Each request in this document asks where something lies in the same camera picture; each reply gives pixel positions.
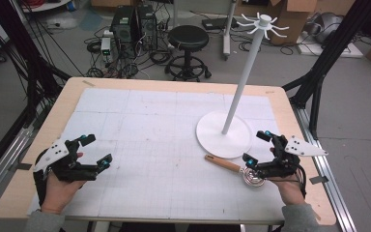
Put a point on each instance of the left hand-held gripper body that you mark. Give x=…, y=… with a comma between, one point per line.
x=56, y=151

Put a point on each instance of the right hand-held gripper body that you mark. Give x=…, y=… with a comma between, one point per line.
x=285, y=162

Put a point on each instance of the white hook stand rack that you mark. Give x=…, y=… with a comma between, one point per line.
x=225, y=138

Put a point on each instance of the person's right hand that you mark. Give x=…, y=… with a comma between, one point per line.
x=290, y=190

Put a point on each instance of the person's left hand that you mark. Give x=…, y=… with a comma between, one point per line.
x=58, y=193

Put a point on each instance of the black tape piece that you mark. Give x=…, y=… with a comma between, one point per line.
x=319, y=179
x=24, y=166

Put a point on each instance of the white grid mat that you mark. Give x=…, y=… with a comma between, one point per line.
x=161, y=161

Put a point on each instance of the small white electronic box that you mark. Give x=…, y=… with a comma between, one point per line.
x=106, y=46

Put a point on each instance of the black computer tower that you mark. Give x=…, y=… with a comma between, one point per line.
x=124, y=29
x=147, y=27

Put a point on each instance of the flat black box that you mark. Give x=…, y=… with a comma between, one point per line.
x=217, y=23

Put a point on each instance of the black round stool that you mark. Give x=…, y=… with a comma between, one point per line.
x=188, y=38

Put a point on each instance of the grey rounded device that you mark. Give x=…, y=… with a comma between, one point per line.
x=327, y=25

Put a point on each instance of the black metal frame stand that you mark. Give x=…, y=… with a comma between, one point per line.
x=322, y=64
x=29, y=64

